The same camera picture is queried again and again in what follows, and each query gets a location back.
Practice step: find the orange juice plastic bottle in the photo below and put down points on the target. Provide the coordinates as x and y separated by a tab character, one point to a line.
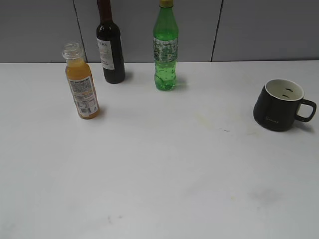
80	81

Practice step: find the black mug white interior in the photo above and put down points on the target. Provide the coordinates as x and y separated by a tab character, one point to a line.
278	105

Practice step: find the green plastic soda bottle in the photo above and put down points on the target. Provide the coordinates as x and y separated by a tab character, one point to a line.
165	33

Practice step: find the dark red wine bottle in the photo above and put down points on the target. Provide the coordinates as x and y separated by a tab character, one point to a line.
109	43

